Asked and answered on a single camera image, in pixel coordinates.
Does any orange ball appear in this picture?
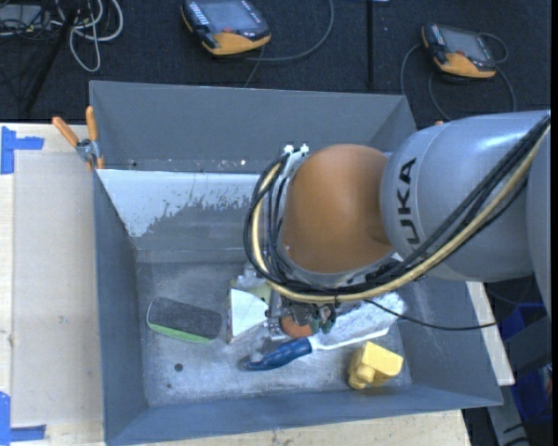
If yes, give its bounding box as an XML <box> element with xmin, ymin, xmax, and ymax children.
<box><xmin>280</xmin><ymin>313</ymin><xmax>315</xmax><ymax>339</ymax></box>

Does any white triangular box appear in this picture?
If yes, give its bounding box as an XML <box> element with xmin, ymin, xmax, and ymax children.
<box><xmin>226</xmin><ymin>287</ymin><xmax>272</xmax><ymax>345</ymax></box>

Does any green sponge with grey top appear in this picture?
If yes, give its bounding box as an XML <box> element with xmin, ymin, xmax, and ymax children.
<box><xmin>145</xmin><ymin>295</ymin><xmax>224</xmax><ymax>345</ymax></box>

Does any grey metal bin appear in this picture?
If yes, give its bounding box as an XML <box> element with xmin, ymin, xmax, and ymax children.
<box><xmin>87</xmin><ymin>80</ymin><xmax>505</xmax><ymax>446</ymax></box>

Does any yellow toy block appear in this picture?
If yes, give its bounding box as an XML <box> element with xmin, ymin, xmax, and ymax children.
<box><xmin>346</xmin><ymin>340</ymin><xmax>405</xmax><ymax>391</ymax></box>

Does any pale wood board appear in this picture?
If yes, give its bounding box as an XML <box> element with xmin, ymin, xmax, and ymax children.
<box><xmin>9</xmin><ymin>149</ymin><xmax>105</xmax><ymax>429</ymax></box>

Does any white brush with blue handle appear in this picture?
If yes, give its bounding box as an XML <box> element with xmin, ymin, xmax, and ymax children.
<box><xmin>238</xmin><ymin>290</ymin><xmax>408</xmax><ymax>373</ymax></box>

